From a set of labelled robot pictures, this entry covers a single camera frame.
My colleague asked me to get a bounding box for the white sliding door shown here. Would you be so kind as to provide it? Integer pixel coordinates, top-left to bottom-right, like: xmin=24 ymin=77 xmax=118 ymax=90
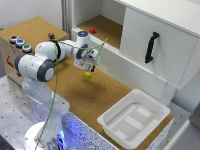
xmin=119 ymin=6 xmax=200 ymax=90

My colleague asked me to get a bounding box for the red button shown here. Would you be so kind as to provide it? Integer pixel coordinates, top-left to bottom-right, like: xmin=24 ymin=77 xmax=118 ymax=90
xmin=9 ymin=34 xmax=19 ymax=44

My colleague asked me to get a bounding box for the white plastic box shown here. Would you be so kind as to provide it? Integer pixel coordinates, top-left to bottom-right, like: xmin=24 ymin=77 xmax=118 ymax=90
xmin=96 ymin=88 xmax=171 ymax=150

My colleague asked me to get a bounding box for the green button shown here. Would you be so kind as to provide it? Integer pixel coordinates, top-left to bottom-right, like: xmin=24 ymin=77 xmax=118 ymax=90
xmin=21 ymin=43 xmax=33 ymax=54

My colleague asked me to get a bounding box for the blue button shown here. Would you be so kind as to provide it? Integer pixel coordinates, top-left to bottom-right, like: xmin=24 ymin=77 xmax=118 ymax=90
xmin=15 ymin=38 xmax=26 ymax=48

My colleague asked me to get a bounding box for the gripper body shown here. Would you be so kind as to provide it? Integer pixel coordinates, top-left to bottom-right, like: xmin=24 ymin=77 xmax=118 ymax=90
xmin=73 ymin=50 xmax=101 ymax=72

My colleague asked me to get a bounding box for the black door handle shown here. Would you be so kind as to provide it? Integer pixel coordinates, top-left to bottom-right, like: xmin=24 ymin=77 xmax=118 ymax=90
xmin=144 ymin=31 xmax=160 ymax=64

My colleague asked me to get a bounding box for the white cabinet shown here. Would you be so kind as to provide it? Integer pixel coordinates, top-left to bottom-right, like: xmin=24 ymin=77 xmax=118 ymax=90
xmin=70 ymin=0 xmax=200 ymax=108

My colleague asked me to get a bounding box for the yellow block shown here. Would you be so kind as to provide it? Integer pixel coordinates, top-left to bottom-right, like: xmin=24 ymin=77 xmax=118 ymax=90
xmin=83 ymin=71 xmax=92 ymax=80

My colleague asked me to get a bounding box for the green cable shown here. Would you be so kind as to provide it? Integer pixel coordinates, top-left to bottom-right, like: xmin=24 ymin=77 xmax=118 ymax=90
xmin=33 ymin=39 xmax=108 ymax=150

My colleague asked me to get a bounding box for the purple block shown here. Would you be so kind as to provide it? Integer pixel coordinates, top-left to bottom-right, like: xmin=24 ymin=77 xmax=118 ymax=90
xmin=48 ymin=32 xmax=56 ymax=41

